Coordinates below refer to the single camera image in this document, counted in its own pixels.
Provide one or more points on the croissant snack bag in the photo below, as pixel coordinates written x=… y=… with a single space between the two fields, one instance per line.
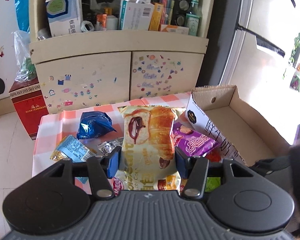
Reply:
x=147 y=160

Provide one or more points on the clear plastic bag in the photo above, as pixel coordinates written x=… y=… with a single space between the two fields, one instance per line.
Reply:
x=26 y=69

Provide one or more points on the orange slim box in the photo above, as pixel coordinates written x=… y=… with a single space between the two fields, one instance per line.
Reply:
x=156 y=17

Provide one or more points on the beige cabinet with stickers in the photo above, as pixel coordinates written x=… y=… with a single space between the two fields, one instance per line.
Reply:
x=103 y=64

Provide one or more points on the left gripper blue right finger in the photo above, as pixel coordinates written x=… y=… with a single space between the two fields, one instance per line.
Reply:
x=184 y=163

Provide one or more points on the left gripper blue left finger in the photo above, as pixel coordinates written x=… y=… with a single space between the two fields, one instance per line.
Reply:
x=110 y=163

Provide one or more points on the silver foil snack packet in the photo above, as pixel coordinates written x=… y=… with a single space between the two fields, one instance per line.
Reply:
x=107 y=147

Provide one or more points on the light blue snack packet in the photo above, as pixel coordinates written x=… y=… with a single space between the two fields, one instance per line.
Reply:
x=71 y=147

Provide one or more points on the white blue tissue box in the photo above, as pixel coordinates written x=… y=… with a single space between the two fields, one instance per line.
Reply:
x=64 y=17

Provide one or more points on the orange white flat box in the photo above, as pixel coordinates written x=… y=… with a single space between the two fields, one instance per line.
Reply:
x=174 y=29

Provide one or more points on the cardboard box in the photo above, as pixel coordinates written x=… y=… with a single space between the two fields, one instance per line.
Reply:
x=242 y=132

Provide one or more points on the blue foil snack bag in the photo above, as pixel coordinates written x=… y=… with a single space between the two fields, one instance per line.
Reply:
x=94 y=124

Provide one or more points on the pink checkered tablecloth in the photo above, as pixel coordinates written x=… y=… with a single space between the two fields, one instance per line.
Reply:
x=54 y=127

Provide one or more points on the green glass bottle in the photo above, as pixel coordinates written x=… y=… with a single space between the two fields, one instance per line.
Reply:
x=193 y=18

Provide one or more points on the purple snack packet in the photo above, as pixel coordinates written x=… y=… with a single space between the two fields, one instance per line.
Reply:
x=191 y=142

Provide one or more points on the red gift box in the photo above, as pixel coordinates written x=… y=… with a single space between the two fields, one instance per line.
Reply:
x=29 y=105

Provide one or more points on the white teal medicine box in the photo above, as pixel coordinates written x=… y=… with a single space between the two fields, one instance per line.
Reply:
x=135 y=14

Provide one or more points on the red snack packet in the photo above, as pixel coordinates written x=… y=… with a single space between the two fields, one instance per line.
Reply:
x=214 y=156

